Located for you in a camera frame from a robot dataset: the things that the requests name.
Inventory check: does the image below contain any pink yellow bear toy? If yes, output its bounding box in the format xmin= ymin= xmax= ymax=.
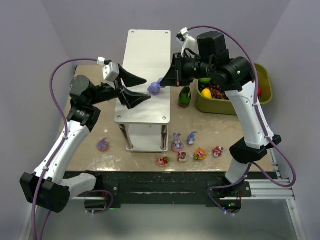
xmin=193 ymin=147 xmax=207 ymax=161

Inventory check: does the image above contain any purple toy grape bunch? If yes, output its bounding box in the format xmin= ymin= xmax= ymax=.
xmin=198 ymin=80 xmax=229 ymax=100

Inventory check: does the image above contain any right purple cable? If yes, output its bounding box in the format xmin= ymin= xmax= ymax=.
xmin=186 ymin=25 xmax=297 ymax=216

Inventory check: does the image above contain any green glass bottle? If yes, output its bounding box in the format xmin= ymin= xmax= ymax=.
xmin=178 ymin=86 xmax=192 ymax=108

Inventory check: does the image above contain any white two-tier shelf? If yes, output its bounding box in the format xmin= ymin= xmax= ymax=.
xmin=114 ymin=29 xmax=171 ymax=153

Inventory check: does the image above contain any yellow toy mango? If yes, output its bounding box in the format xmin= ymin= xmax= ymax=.
xmin=201 ymin=88 xmax=212 ymax=99

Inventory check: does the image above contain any pink strawberry donut toy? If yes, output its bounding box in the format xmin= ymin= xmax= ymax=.
xmin=156 ymin=156 xmax=171 ymax=167

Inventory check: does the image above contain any purple bunny with blue bow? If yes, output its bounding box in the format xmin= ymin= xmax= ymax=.
xmin=187 ymin=131 xmax=198 ymax=146

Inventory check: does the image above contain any red toy apple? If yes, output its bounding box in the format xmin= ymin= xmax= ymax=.
xmin=257 ymin=86 xmax=262 ymax=97

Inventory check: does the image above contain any purple bunny with strawberry cake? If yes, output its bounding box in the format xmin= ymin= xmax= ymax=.
xmin=147 ymin=77 xmax=165 ymax=96

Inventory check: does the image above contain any olive green plastic bin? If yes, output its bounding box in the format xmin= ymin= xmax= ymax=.
xmin=195 ymin=63 xmax=273 ymax=116

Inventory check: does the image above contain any red pink bear toy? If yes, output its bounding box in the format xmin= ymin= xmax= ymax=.
xmin=212 ymin=146 xmax=224 ymax=158

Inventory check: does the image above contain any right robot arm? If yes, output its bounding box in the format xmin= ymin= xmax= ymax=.
xmin=160 ymin=31 xmax=282 ymax=185

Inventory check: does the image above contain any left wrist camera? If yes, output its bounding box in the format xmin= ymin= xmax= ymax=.
xmin=97 ymin=57 xmax=120 ymax=83

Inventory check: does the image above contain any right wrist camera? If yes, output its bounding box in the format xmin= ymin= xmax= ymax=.
xmin=176 ymin=27 xmax=197 ymax=53

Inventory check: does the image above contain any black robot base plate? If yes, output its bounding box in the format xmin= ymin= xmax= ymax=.
xmin=62 ymin=170 xmax=252 ymax=210

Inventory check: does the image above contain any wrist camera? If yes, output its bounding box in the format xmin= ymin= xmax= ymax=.
xmin=97 ymin=57 xmax=120 ymax=83
xmin=176 ymin=27 xmax=197 ymax=53

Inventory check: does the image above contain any purple cable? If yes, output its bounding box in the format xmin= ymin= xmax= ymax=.
xmin=31 ymin=57 xmax=115 ymax=240
xmin=186 ymin=25 xmax=297 ymax=216

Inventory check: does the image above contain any red white strawberry toy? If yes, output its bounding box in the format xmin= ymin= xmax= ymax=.
xmin=177 ymin=151 xmax=187 ymax=162

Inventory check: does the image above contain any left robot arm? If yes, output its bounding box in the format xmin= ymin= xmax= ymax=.
xmin=20 ymin=62 xmax=151 ymax=213

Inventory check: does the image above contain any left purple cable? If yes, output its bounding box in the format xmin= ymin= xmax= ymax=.
xmin=31 ymin=57 xmax=115 ymax=240

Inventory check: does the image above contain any green toy lime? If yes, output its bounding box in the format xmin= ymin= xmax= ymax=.
xmin=199 ymin=78 xmax=211 ymax=84

